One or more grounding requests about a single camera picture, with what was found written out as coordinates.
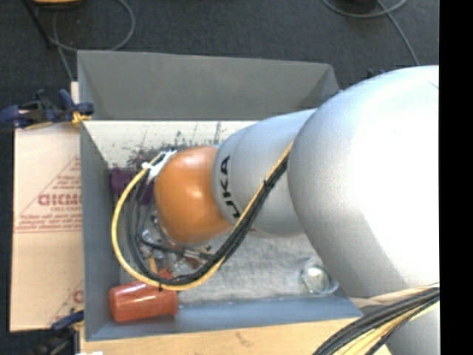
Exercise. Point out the orange plastic cup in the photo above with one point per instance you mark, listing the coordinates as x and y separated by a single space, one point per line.
140 303

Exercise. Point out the grey metal bin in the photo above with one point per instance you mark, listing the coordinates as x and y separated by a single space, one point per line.
207 91

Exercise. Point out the brown cardboard board, red print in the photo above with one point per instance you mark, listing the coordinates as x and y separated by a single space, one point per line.
44 257

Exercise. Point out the clear glass cup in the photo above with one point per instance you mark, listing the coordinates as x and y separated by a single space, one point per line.
317 277

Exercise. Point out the purple cloth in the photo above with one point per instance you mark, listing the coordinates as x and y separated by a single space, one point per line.
121 183

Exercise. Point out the small red-orange object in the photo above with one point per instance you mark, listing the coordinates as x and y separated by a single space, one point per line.
165 273

